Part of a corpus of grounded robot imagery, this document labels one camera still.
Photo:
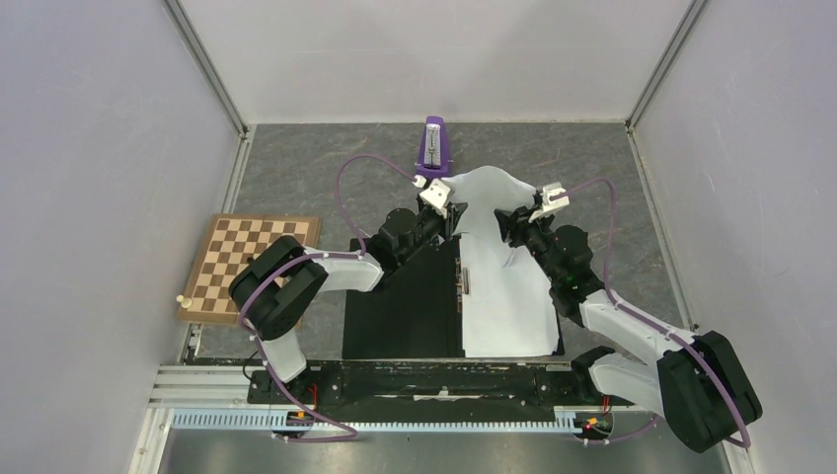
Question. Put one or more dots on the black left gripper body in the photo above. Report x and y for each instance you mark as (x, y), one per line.
(429, 226)

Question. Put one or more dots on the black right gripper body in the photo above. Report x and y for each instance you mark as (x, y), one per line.
(533, 235)

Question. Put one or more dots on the white paper stack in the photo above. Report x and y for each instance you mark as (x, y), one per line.
(485, 190)

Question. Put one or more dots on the white paper sheets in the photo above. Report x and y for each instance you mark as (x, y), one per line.
(507, 311)

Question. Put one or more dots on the blue black file folder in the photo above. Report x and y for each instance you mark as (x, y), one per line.
(415, 313)

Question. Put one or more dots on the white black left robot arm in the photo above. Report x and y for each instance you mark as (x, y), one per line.
(274, 290)

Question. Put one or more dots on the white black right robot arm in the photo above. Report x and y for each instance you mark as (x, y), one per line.
(695, 382)

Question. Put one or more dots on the purple metronome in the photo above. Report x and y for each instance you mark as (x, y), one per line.
(434, 159)

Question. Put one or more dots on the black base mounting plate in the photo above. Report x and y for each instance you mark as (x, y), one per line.
(432, 391)

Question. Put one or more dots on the white chess pawn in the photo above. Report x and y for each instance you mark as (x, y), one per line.
(184, 301)

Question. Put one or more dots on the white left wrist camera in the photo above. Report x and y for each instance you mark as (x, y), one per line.
(433, 193)

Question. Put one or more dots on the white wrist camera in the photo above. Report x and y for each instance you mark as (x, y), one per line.
(433, 193)
(550, 199)

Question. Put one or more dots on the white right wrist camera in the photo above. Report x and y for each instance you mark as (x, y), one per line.
(550, 199)

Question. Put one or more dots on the aluminium frame rail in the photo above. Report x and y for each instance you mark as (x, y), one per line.
(215, 397)

